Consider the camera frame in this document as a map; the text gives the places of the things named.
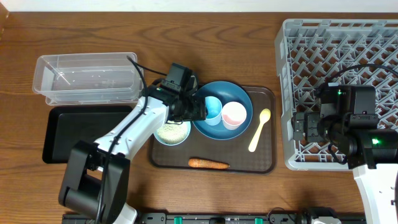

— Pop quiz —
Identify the brown serving tray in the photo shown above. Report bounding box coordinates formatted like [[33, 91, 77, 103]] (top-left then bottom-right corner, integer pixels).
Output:
[[148, 86, 277, 174]]

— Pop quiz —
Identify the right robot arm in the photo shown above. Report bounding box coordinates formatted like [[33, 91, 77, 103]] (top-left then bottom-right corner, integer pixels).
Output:
[[291, 84, 397, 223]]

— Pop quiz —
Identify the light blue cup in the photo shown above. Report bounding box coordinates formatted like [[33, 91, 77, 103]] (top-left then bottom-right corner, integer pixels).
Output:
[[205, 96, 223, 126]]

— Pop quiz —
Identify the black plastic tray bin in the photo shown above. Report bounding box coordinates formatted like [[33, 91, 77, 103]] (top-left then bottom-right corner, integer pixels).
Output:
[[42, 106, 132, 164]]

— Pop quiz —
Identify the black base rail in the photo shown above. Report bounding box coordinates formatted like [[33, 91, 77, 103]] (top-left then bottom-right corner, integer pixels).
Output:
[[61, 213, 366, 224]]

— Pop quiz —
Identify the yellow plastic spoon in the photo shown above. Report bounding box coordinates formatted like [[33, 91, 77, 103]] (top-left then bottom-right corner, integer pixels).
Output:
[[248, 108, 271, 152]]

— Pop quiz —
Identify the dark blue plate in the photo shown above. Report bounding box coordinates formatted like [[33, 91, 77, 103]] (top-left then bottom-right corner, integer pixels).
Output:
[[193, 81, 253, 140]]

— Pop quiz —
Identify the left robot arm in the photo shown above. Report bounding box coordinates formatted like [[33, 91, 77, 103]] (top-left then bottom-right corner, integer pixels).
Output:
[[58, 85, 206, 223]]

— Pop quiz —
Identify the grey dishwasher rack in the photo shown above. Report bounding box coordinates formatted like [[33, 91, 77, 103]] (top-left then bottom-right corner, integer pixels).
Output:
[[275, 19, 397, 171]]

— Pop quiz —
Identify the light blue rice bowl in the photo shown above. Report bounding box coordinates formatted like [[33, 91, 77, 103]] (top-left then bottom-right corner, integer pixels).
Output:
[[154, 122, 191, 146]]

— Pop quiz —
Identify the clear plastic bin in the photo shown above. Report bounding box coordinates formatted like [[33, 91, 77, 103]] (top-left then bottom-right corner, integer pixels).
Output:
[[32, 52, 143, 106]]

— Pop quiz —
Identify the orange carrot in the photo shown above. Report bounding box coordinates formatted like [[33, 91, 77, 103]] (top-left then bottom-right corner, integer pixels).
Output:
[[188, 158, 229, 169]]

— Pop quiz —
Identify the pink cup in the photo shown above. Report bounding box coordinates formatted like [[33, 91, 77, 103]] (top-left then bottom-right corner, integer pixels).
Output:
[[221, 101, 247, 130]]

